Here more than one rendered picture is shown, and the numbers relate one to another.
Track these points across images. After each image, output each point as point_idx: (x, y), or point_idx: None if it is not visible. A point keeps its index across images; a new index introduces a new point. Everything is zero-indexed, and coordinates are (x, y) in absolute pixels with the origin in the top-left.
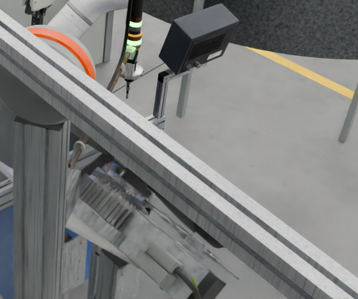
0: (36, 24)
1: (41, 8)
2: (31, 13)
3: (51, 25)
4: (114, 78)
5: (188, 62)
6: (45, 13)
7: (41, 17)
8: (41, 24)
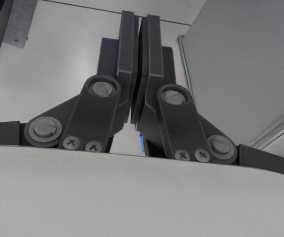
0: (167, 53)
1: (183, 168)
2: (250, 156)
3: None
4: None
5: None
6: (84, 90)
7: (135, 78)
8: (137, 35)
